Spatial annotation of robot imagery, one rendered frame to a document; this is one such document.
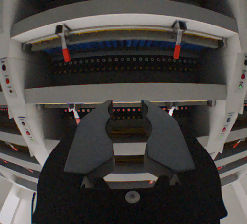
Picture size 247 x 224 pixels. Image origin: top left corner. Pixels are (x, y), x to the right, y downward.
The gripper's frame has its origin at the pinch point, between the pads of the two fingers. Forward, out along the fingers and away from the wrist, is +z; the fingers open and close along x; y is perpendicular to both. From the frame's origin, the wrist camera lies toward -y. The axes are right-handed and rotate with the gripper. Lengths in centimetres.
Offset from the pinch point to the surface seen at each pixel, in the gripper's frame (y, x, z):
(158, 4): -13.3, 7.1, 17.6
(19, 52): -5.3, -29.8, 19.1
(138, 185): 70, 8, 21
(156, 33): -6.7, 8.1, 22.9
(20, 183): 92, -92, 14
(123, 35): -5.9, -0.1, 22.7
